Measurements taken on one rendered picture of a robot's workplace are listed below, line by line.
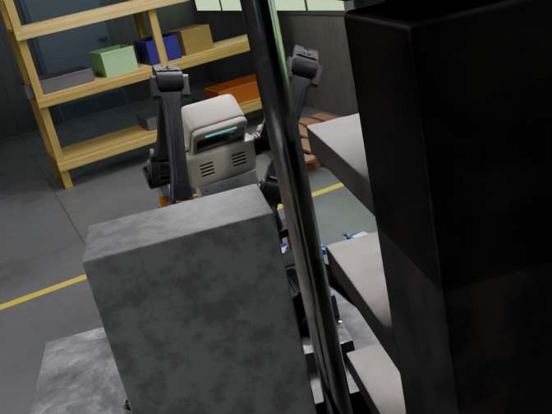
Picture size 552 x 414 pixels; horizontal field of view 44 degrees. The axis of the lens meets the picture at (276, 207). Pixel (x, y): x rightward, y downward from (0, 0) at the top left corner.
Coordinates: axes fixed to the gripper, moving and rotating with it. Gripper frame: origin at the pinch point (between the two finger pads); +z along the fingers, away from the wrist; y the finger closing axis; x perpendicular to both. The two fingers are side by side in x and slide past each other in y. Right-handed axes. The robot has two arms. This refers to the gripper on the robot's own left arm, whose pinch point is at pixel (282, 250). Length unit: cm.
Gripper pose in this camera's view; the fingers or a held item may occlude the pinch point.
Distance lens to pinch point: 220.3
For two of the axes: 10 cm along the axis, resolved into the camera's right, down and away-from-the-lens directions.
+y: 9.3, -3.6, 0.5
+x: -2.2, -4.6, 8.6
